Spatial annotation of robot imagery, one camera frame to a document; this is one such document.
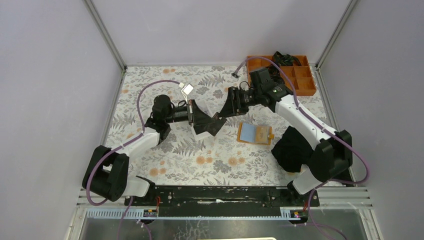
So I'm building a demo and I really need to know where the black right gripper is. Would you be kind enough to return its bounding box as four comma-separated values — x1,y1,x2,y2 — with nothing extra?
218,86,262,118

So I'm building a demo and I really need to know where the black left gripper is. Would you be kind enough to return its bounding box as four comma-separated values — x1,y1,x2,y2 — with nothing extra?
164,99,215,126

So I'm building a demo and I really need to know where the black credit card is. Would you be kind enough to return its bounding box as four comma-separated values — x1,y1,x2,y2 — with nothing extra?
205,115,227,137

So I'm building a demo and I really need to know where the yellow leather card holder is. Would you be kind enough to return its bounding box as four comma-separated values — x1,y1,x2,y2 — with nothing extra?
236,122,275,145

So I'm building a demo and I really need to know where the yellow credit card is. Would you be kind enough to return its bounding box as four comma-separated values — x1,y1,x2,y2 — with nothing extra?
255,126,270,143

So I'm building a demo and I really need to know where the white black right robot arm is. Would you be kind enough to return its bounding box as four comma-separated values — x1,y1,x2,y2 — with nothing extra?
218,83,353,206

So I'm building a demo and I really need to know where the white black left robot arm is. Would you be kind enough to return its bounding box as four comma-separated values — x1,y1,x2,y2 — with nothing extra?
82,94,226,206

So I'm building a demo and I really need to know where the floral patterned table mat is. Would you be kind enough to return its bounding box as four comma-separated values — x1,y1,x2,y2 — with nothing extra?
95,65,345,187

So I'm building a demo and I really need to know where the black cloth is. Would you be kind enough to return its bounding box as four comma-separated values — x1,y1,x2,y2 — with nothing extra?
270,125,355,187

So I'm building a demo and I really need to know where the orange wooden divided tray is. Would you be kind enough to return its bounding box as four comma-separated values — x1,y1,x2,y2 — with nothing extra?
245,55,317,96

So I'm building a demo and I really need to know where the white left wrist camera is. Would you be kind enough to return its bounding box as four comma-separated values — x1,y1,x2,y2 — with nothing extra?
178,82,194,103

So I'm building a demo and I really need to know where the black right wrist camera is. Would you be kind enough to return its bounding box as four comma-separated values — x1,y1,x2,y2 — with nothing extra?
249,67,274,92

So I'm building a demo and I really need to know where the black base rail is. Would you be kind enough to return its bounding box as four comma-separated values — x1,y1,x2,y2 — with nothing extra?
124,185,320,218

